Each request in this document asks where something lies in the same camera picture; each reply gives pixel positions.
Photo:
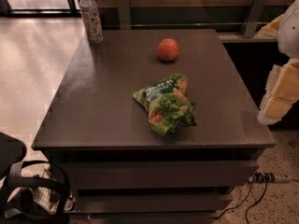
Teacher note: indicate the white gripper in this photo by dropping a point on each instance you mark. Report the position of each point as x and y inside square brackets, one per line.
[290, 32]

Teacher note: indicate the green rice chip bag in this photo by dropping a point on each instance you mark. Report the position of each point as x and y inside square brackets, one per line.
[167, 104]

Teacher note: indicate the clear plastic water bottle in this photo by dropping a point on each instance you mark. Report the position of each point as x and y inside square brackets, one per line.
[90, 15]

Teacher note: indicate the red apple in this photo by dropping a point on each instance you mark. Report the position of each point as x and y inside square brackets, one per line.
[168, 50]

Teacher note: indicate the white power strip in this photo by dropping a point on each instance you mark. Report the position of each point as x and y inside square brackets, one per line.
[270, 178]

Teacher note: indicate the dark grey drawer cabinet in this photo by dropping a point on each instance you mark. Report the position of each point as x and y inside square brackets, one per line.
[123, 172]

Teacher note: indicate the wooden wall shelf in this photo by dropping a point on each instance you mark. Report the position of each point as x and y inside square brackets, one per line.
[236, 37]

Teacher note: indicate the right metal shelf bracket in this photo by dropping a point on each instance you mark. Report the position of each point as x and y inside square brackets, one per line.
[249, 27]

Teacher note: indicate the metal shelf bracket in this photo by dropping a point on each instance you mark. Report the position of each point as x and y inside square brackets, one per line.
[124, 14]
[249, 27]

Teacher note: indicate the left metal shelf bracket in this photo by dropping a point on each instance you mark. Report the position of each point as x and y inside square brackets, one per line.
[124, 14]

